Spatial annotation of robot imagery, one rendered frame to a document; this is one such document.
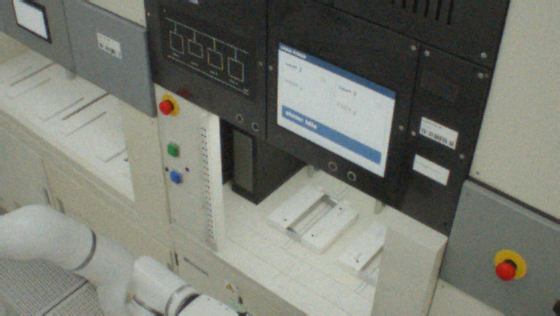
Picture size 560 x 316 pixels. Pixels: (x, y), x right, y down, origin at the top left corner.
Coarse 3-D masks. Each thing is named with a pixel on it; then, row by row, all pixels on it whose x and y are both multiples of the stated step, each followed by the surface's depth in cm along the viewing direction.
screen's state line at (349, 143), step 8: (288, 112) 146; (296, 112) 144; (296, 120) 146; (304, 120) 144; (312, 120) 142; (312, 128) 143; (320, 128) 142; (328, 128) 140; (328, 136) 142; (336, 136) 140; (344, 136) 138; (344, 144) 140; (352, 144) 138; (360, 144) 137; (360, 152) 138; (368, 152) 136; (376, 152) 135; (376, 160) 136
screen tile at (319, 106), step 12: (288, 60) 138; (288, 72) 140; (300, 72) 137; (312, 72) 135; (312, 84) 137; (288, 96) 143; (300, 96) 141; (324, 96) 136; (300, 108) 143; (312, 108) 140; (324, 108) 138
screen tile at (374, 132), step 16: (336, 80) 132; (336, 96) 134; (352, 96) 131; (368, 96) 129; (336, 112) 136; (368, 112) 131; (384, 112) 128; (352, 128) 136; (368, 128) 133; (384, 128) 130
